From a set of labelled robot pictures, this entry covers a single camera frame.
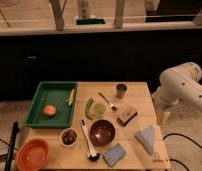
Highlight grey-blue towel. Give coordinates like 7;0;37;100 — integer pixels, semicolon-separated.
135;125;155;155

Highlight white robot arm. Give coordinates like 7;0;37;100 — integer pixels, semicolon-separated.
152;62;202;125

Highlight metal cup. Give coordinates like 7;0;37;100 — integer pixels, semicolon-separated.
115;84;127;99

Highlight green measuring cup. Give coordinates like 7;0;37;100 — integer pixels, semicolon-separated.
85;98;106;120

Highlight wooden block brush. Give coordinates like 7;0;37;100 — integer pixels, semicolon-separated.
117;106;137;127

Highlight green plastic tray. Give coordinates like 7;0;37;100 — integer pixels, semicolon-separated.
25;81;77;129

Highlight dark red bowl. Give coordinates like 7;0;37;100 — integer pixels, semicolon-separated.
89;120;115;147

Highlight orange peach fruit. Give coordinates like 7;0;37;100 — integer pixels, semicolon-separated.
43;104;57;117

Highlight white bowl with dark contents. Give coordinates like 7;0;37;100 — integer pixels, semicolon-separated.
59;128;78;147

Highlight green base white object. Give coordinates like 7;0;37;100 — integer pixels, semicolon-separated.
75;0;107;26

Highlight blue sponge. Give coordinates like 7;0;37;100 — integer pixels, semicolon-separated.
103;143;126;167

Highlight black pole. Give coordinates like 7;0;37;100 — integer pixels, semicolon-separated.
4;121;19;171

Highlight orange plastic bowl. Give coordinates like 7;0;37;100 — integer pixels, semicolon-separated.
15;138;50;171

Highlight small brush with wooden handle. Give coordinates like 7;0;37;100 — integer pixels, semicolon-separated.
98;92;118;111

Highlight black cable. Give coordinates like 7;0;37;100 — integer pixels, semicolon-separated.
162;132;202;171

